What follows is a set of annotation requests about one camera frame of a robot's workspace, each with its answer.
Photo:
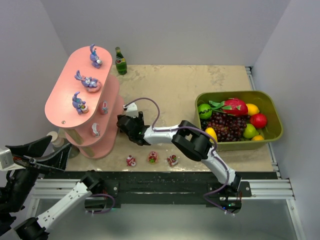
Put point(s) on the green glass bottle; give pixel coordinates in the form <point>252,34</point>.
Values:
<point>120,62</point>

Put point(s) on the purple grape bunch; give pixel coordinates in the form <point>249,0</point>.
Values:
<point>227,128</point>

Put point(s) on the red white cake toy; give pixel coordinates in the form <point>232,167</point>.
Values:
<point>131,161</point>

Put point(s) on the purple bunny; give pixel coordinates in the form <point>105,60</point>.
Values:
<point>91,84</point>

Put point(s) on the pink dragon fruit toy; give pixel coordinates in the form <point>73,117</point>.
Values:
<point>232,106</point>

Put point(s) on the strawberry cake toy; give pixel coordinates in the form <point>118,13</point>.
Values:
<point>172,160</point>

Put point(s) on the small purple bunny cupcake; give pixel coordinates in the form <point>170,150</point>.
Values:
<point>80,105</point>

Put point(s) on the pink tiered shelf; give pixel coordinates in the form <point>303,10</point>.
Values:
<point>61,113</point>

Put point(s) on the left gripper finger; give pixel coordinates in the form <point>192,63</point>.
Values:
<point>57,160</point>
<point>33,149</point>

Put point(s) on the green soap dispenser bottle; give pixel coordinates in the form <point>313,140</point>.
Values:
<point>58,142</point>

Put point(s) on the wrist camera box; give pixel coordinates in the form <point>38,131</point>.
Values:
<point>131,110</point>
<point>6,159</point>

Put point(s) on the pink egg shaped toy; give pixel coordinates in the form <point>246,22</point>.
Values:
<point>104,108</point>

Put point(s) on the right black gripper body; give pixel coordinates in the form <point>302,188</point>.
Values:
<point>130,124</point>

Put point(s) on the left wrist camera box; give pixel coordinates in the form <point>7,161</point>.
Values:
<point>6,159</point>

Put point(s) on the pink round cake toy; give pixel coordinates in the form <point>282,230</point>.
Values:
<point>152,157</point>

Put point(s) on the orange fruit toy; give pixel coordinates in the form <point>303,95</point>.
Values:
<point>258,138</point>

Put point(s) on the purple bunny figure toy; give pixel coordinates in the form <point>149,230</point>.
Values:
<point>94,58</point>

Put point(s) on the yellow mango toy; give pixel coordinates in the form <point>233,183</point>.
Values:
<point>210,131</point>

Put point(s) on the aluminium rail frame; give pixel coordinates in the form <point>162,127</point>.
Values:
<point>171,91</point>

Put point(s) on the black base frame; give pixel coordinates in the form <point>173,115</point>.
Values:
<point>169,188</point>

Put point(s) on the pink white cake toy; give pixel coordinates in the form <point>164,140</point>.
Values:
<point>95,130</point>

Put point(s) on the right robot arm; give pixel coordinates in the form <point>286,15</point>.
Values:
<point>194,143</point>

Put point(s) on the red apple toy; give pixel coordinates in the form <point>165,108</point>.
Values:
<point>258,120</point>

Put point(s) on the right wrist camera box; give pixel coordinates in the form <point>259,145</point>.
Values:
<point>131,110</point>

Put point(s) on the green pear toy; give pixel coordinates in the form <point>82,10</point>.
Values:
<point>250,131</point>

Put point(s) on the yellow lemon toy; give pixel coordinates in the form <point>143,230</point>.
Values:
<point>252,109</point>

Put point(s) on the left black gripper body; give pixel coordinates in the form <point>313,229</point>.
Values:
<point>36,163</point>

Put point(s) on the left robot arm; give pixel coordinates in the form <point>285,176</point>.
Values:
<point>21,217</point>

